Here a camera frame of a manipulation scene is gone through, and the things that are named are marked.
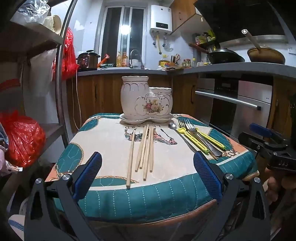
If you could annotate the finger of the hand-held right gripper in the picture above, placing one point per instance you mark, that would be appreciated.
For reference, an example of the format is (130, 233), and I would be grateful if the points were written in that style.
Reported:
(249, 140)
(261, 129)

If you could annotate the wooden wall cabinet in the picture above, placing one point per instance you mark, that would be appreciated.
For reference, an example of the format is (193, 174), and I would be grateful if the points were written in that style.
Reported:
(182, 14)

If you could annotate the yellow plastic utensil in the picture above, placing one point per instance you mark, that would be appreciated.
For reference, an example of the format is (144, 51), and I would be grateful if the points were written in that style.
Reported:
(212, 141)
(194, 142)

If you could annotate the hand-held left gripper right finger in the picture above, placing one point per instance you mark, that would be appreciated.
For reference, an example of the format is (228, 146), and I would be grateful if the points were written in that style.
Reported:
(207, 171)

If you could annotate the black wok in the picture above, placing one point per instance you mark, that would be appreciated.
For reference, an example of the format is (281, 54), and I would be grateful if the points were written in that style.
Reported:
(224, 58)

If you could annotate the stainless steel built-in oven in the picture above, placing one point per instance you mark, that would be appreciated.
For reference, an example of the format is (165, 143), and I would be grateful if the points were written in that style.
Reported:
(249, 111)

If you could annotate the hanging red plastic bag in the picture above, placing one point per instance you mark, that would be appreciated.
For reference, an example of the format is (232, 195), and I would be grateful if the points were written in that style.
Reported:
(68, 58)

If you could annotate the white plastic bag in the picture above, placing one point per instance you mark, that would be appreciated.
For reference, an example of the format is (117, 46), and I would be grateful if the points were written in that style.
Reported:
(44, 78)

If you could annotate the knife block with scissors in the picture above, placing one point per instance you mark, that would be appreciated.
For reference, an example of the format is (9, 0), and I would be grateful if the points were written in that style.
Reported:
(173, 61)

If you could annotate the row of condiment bottles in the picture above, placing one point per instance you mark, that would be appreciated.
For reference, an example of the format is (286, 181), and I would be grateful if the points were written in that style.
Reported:
(188, 63)

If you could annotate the wooden base cabinets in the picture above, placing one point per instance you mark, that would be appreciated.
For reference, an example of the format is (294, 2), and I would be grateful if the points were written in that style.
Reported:
(97, 97)

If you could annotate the gold fork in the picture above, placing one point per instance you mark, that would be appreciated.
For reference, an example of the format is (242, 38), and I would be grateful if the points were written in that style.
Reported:
(182, 126)

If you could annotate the white water heater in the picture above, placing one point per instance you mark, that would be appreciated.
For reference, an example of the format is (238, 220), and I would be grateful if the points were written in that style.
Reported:
(161, 18)

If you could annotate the stainless steel shelf rack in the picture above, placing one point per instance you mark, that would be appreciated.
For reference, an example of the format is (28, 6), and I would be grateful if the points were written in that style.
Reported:
(59, 69)

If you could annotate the wooden chopstick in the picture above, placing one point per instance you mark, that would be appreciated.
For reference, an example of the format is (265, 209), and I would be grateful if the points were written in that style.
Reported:
(151, 160)
(130, 160)
(146, 166)
(141, 149)
(143, 153)

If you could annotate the curved sink faucet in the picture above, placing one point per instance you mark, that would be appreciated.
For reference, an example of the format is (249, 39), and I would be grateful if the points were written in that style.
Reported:
(141, 62)

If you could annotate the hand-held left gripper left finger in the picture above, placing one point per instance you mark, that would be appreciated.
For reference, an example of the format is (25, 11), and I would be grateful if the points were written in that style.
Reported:
(89, 171)

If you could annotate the yellow liquid bottle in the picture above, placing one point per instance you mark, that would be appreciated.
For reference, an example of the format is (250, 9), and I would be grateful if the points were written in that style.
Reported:
(119, 61)

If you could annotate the electric pressure cooker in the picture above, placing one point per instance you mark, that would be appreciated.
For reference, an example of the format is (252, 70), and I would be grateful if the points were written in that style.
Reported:
(89, 61)

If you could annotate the grey kitchen countertop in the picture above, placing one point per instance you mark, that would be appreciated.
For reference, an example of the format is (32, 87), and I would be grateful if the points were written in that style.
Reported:
(231, 68)

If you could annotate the silver fork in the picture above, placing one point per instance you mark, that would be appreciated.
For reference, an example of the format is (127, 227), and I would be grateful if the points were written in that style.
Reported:
(215, 151)

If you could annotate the bulging red plastic bag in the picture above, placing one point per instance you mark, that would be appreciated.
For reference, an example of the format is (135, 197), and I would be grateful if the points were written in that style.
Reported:
(23, 139)

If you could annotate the white ceramic holder saucer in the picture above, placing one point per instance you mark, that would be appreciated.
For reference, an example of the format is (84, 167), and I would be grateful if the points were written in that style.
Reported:
(129, 120)

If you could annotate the yellow lidded oil container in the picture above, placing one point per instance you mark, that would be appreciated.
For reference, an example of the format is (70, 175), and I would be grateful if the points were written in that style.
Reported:
(163, 63)

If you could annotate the floral ceramic utensil holder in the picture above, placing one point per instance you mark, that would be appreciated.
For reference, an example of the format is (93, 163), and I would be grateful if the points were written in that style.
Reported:
(134, 97)

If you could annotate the printed teal cream cushion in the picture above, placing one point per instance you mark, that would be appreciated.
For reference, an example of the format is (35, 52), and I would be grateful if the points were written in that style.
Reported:
(111, 148)

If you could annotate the black range hood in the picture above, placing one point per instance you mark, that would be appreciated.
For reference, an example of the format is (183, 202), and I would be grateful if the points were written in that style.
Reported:
(242, 18)

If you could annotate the green flat box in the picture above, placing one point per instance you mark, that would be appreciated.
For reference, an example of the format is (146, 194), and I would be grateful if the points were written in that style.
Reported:
(107, 65)

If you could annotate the clear plastic bag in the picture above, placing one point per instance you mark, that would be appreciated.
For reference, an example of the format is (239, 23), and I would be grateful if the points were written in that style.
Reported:
(34, 11)

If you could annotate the black wall spice rack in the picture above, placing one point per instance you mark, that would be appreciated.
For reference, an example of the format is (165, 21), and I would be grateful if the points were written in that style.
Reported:
(203, 40)

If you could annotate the person's right hand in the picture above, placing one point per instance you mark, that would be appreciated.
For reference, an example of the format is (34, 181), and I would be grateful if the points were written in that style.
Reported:
(275, 185)

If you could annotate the kitchen window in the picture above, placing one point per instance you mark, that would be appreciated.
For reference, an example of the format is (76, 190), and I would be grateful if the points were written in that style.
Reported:
(113, 34)

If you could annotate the orange liquid bottle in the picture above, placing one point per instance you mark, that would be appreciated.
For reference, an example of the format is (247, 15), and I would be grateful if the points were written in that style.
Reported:
(124, 61)

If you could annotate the beige plastic colander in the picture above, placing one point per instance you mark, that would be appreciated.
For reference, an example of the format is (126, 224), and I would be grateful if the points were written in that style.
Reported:
(54, 23)

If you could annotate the silver spoon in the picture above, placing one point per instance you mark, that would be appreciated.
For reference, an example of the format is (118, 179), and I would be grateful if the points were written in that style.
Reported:
(172, 125)

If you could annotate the orange spray bottle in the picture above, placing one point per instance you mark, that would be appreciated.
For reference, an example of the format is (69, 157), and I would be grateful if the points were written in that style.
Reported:
(103, 61)

